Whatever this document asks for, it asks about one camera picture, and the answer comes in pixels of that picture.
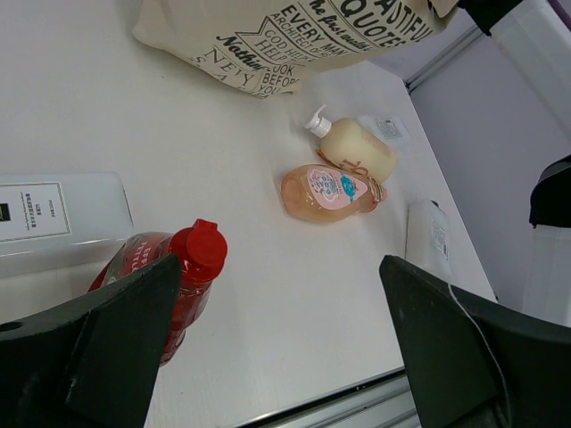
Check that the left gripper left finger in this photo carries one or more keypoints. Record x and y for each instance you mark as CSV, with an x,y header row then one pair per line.
x,y
91,361

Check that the pink baby oil bottle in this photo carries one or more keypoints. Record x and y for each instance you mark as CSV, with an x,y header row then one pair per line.
x,y
319,193

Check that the cream canvas tote bag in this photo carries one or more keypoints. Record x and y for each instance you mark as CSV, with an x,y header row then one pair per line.
x,y
267,48

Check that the cream pump lotion bottle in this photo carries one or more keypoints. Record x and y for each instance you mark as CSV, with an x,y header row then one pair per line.
x,y
348,145

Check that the white rectangular bottle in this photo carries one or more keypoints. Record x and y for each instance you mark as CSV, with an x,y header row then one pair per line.
x,y
428,239

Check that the right aluminium frame post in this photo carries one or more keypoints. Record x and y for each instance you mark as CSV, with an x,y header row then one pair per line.
x,y
446,57

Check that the aluminium mounting rail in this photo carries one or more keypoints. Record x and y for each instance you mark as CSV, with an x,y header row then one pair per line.
x,y
381,401

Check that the white bottle with dark cap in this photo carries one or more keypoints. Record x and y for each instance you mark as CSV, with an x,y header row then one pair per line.
x,y
388,128

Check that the red liquid bottle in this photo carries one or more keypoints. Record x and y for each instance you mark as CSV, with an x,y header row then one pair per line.
x,y
201,250

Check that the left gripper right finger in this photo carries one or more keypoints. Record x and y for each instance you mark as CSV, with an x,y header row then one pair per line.
x,y
471,362

